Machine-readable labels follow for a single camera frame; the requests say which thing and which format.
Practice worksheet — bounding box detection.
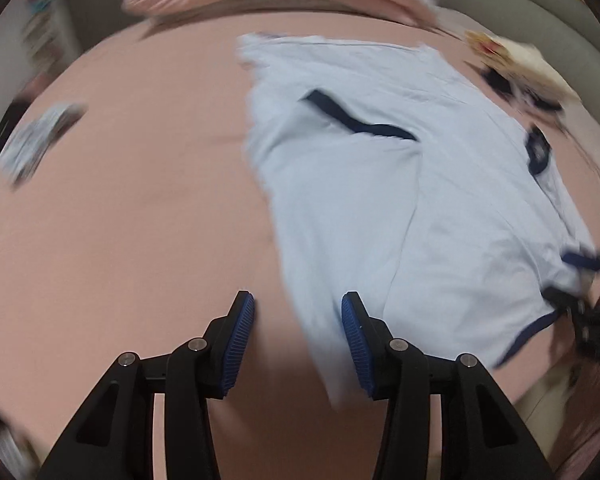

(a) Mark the navy folded garment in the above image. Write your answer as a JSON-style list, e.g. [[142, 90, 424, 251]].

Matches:
[[482, 67, 563, 111]]

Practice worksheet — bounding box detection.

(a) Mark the white shelf rack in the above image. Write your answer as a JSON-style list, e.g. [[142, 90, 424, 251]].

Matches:
[[20, 0, 66, 71]]

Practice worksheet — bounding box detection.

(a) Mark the grey patterned cloth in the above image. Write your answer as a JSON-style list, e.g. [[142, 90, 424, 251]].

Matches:
[[0, 102, 88, 191]]

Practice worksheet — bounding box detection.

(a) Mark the light blue shirt navy trim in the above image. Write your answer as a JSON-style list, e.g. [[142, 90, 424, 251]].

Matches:
[[237, 32, 598, 408]]

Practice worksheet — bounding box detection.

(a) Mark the black bag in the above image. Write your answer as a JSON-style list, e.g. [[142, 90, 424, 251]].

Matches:
[[0, 95, 31, 161]]

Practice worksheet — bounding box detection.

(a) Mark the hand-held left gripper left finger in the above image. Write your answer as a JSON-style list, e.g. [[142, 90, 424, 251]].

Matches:
[[40, 290, 256, 480]]

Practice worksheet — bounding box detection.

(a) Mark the cream folded garment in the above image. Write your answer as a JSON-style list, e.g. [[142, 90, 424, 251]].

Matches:
[[465, 30, 581, 103]]

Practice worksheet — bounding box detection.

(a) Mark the pink bed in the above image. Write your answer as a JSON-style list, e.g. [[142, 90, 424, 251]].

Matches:
[[0, 5, 600, 480]]

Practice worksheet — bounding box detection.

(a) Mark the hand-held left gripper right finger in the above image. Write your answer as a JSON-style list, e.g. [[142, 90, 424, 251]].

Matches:
[[341, 291, 551, 480]]

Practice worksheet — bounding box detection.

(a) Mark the grey-green padded headboard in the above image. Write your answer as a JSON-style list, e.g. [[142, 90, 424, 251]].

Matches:
[[445, 0, 600, 126]]

